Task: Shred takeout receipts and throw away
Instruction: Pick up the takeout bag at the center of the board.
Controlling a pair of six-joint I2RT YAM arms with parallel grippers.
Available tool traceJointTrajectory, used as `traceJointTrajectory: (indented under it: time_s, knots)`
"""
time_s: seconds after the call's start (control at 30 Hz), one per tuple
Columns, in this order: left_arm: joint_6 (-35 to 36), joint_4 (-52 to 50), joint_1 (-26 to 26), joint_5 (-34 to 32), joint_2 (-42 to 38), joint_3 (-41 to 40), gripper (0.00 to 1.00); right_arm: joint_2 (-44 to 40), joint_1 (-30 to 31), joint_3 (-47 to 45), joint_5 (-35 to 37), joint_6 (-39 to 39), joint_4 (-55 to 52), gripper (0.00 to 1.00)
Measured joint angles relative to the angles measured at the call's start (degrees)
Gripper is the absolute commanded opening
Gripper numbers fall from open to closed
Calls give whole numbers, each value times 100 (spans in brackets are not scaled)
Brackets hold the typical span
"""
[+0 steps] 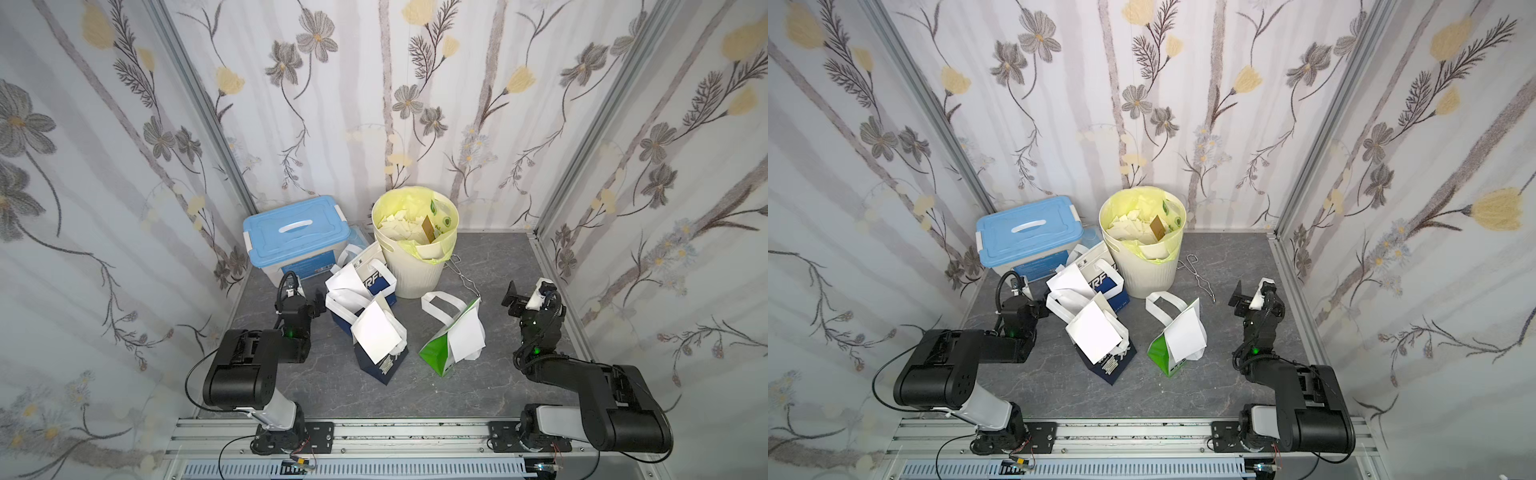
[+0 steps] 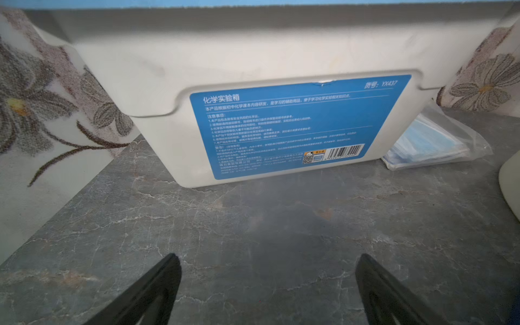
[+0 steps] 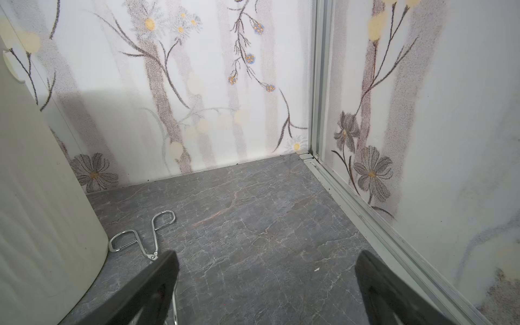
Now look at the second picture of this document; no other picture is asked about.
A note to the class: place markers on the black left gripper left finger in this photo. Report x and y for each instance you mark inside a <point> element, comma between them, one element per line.
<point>149,300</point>

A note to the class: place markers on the white round trash bin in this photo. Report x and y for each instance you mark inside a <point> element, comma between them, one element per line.
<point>509,181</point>

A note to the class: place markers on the white box with blue lid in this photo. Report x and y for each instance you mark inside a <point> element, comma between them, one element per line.
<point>233,94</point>

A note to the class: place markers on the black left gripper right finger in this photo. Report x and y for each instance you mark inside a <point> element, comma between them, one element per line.
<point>386,300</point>

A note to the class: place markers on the bag of blue face masks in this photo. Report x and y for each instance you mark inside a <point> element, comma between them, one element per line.
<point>434,138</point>

